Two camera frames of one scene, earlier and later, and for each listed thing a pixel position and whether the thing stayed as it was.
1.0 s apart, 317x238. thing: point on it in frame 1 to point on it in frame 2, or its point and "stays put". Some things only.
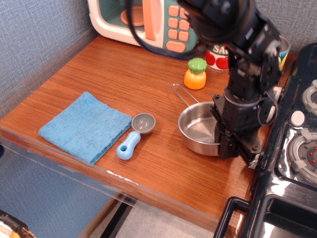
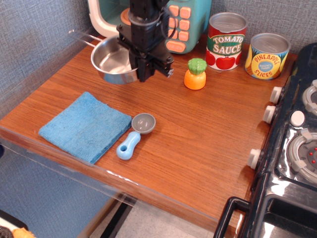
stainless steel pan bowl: [196, 124] to [110, 58]
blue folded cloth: [87, 127] stays put
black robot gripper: [237, 122] to [146, 47]
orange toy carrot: [195, 78] stays put
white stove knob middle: [271, 113] stays put
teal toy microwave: [164, 24] stays put
